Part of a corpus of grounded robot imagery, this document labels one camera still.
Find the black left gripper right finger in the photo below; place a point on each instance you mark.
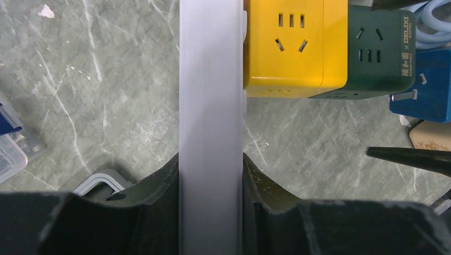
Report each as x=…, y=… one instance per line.
x=277, y=222

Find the clear plastic screw organizer box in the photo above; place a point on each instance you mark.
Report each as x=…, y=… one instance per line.
x=19, y=145

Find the white power strip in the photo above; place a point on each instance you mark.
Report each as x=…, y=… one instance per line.
x=211, y=111

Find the blue cube charger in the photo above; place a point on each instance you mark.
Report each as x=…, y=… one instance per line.
x=429, y=97

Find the grey open tool case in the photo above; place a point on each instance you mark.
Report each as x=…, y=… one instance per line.
x=102, y=184

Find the yellow cube adapter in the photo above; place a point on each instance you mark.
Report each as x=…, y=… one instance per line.
x=295, y=49

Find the dark green cube charger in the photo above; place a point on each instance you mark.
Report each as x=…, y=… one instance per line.
x=381, y=54

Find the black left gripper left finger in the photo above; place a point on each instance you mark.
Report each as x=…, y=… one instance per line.
x=142, y=219

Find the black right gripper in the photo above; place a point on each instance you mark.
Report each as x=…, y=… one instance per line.
x=430, y=160

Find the peach cube charger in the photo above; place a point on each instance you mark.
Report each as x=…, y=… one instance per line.
x=431, y=136

